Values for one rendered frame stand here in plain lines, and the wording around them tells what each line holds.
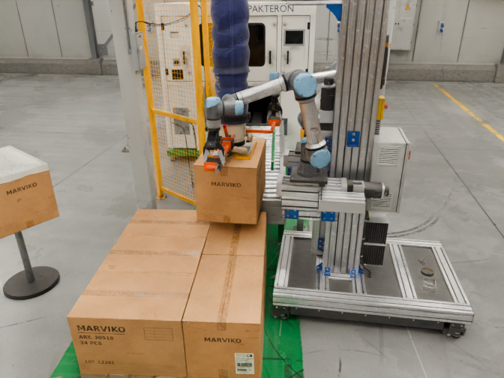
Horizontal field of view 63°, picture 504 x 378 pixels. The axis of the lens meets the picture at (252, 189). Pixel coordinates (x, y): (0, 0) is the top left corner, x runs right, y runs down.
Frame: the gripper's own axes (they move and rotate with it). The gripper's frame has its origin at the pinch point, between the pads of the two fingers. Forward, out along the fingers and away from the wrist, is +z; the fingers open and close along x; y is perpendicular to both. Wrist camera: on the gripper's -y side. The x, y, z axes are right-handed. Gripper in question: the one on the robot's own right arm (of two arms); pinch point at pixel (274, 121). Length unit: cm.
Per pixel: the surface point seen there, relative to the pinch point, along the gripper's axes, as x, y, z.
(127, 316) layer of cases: -64, 140, 63
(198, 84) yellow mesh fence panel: -71, -60, -14
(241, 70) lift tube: -18, 37, -43
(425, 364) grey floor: 100, 102, 120
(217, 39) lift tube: -31, 39, -61
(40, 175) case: -151, 61, 22
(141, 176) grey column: -131, -50, 71
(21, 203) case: -160, 75, 36
